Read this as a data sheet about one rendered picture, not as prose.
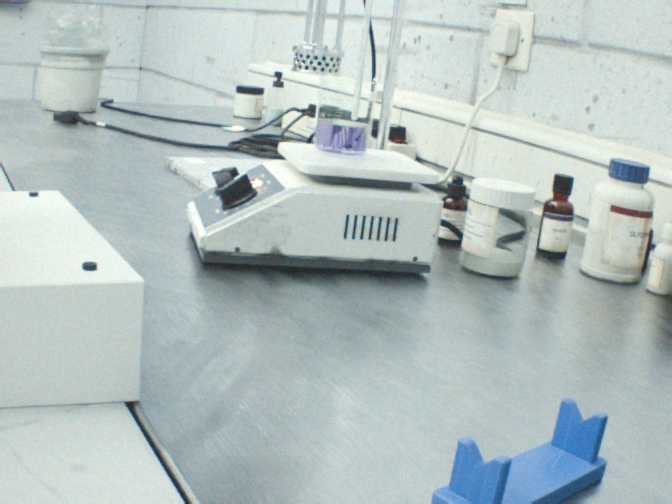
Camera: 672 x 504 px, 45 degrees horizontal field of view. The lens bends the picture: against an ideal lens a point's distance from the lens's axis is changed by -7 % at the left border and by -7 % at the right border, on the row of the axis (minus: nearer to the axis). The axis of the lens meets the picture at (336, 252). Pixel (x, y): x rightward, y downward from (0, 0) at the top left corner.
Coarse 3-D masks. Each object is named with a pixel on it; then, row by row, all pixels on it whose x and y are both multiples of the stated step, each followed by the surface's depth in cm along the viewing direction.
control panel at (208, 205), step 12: (252, 168) 80; (264, 168) 78; (264, 180) 74; (276, 180) 73; (204, 192) 79; (264, 192) 71; (276, 192) 69; (204, 204) 75; (216, 204) 73; (252, 204) 69; (204, 216) 72; (216, 216) 70; (228, 216) 69
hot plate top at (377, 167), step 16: (288, 144) 79; (304, 144) 80; (288, 160) 75; (304, 160) 70; (320, 160) 71; (336, 160) 72; (352, 160) 74; (368, 160) 75; (384, 160) 76; (400, 160) 77; (336, 176) 70; (352, 176) 70; (368, 176) 70; (384, 176) 71; (400, 176) 71; (416, 176) 71; (432, 176) 72
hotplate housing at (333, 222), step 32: (288, 192) 69; (320, 192) 70; (352, 192) 70; (384, 192) 71; (416, 192) 73; (192, 224) 75; (224, 224) 69; (256, 224) 69; (288, 224) 69; (320, 224) 70; (352, 224) 71; (384, 224) 71; (416, 224) 72; (224, 256) 69; (256, 256) 70; (288, 256) 71; (320, 256) 71; (352, 256) 71; (384, 256) 72; (416, 256) 73
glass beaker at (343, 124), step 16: (320, 80) 74; (336, 80) 72; (352, 80) 72; (368, 80) 73; (320, 96) 74; (336, 96) 73; (352, 96) 73; (368, 96) 73; (320, 112) 74; (336, 112) 73; (352, 112) 73; (368, 112) 74; (320, 128) 74; (336, 128) 73; (352, 128) 73; (368, 128) 75; (320, 144) 74; (336, 144) 74; (352, 144) 74; (368, 144) 75
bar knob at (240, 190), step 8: (240, 176) 71; (248, 176) 72; (232, 184) 71; (240, 184) 71; (248, 184) 72; (224, 192) 70; (232, 192) 71; (240, 192) 71; (248, 192) 71; (256, 192) 71; (224, 200) 70; (232, 200) 71; (240, 200) 70; (248, 200) 70; (224, 208) 71
